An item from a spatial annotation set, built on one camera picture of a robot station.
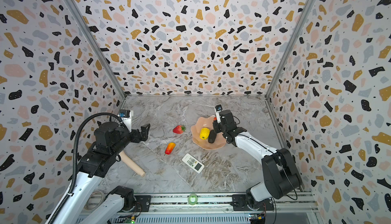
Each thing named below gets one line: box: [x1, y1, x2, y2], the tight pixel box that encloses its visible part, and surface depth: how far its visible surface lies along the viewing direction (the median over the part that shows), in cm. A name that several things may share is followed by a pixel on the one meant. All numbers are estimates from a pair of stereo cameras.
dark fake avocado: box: [208, 129, 217, 144], surface depth 96 cm
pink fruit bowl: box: [190, 115, 227, 151], surface depth 97 cm
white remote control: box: [181, 153, 205, 174], surface depth 88 cm
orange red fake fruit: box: [164, 142, 176, 155], surface depth 92 cm
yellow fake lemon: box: [199, 127, 211, 140], surface depth 97 cm
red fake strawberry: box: [172, 125, 186, 134], surface depth 100 cm
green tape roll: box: [187, 193, 199, 206], surface depth 77 cm
